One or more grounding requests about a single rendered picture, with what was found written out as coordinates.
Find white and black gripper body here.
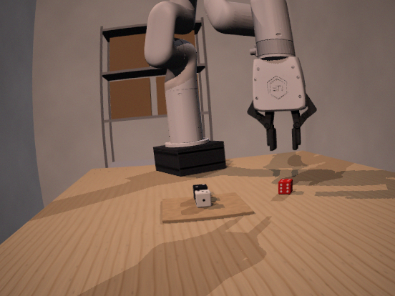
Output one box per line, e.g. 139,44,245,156
253,54,307,112

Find red die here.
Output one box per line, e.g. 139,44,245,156
278,179,293,194

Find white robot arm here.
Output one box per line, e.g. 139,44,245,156
145,0,296,148

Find black die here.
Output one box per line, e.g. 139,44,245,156
193,184,208,199

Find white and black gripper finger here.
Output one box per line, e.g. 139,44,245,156
291,94,317,150
247,101,277,151

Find brown square mat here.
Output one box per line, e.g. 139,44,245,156
162,192,253,223

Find white die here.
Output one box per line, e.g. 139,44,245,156
195,189,212,207

